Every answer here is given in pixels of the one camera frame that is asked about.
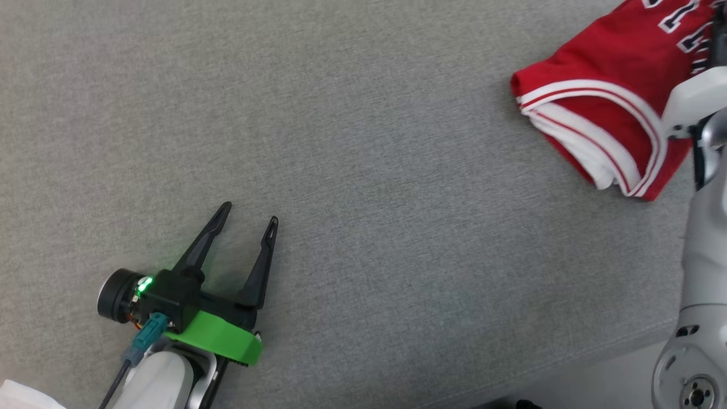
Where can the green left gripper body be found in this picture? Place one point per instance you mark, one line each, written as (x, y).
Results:
(221, 335)

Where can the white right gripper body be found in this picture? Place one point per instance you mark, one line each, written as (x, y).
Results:
(696, 99)

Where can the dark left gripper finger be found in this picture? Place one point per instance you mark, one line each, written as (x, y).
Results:
(201, 244)
(260, 272)

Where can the red lettered basketball jersey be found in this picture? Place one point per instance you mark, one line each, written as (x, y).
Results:
(613, 85)

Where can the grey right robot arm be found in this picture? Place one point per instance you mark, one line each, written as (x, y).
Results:
(704, 272)

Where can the grey fabric sofa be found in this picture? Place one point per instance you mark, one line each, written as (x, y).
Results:
(369, 142)

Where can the white cloth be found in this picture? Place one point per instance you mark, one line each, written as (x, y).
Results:
(25, 397)

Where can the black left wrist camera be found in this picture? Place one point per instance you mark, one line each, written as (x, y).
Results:
(153, 298)

